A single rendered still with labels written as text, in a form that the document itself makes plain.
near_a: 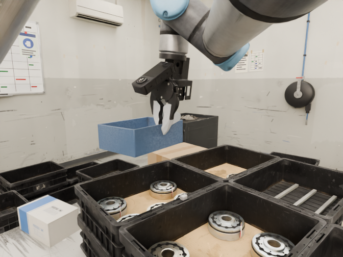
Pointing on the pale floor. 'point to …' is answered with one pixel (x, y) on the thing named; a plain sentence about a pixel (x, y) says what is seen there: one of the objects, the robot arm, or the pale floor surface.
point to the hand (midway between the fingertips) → (161, 130)
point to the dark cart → (200, 130)
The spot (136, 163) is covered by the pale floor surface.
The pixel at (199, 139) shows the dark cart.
